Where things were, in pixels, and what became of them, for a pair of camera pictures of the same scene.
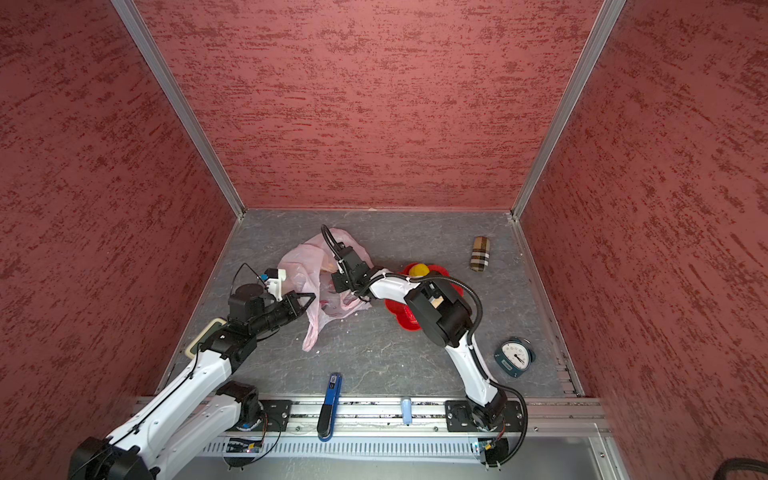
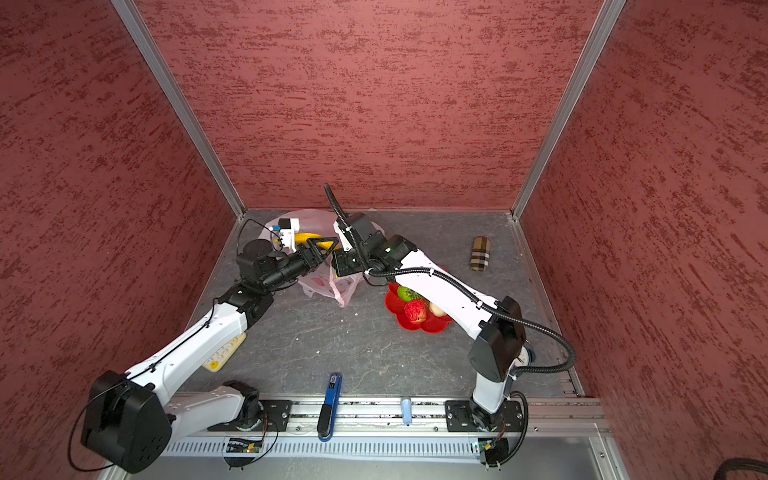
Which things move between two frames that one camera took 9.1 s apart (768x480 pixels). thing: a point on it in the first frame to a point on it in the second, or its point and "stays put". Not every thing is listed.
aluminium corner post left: [149, 50] stays put
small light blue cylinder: [406, 411] stays put
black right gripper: [341, 285] to [344, 265]
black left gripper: [295, 309] to [318, 257]
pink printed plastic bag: [307, 268] to [322, 279]
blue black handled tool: [327, 419] stays put
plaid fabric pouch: [480, 253] stays put
